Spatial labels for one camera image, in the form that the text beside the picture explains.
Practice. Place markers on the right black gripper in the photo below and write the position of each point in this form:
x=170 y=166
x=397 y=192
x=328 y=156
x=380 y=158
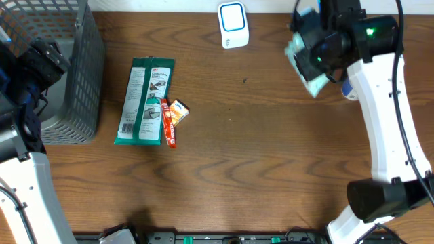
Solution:
x=309 y=70

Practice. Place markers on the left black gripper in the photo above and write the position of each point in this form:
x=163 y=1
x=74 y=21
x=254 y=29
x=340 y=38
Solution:
x=45 y=71

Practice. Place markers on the mint green wipes pack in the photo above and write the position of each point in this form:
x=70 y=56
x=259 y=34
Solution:
x=306 y=32

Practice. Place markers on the white tub blue label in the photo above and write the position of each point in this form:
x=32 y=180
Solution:
x=348 y=91

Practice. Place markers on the green box with label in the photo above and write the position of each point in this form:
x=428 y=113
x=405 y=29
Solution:
x=141 y=121

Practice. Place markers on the red packet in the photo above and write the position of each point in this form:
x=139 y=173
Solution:
x=167 y=124

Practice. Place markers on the orange snack packet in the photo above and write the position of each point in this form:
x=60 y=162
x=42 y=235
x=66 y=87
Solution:
x=178 y=112

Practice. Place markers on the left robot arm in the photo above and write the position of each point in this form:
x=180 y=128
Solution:
x=28 y=199

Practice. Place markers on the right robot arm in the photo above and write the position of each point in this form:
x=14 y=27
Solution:
x=369 y=51

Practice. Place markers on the white barcode scanner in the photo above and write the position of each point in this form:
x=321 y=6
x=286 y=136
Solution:
x=233 y=25

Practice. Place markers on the grey plastic mesh basket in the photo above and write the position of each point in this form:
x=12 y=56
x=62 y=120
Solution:
x=70 y=114

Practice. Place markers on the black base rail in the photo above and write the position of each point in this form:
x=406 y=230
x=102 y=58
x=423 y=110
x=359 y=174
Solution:
x=295 y=236

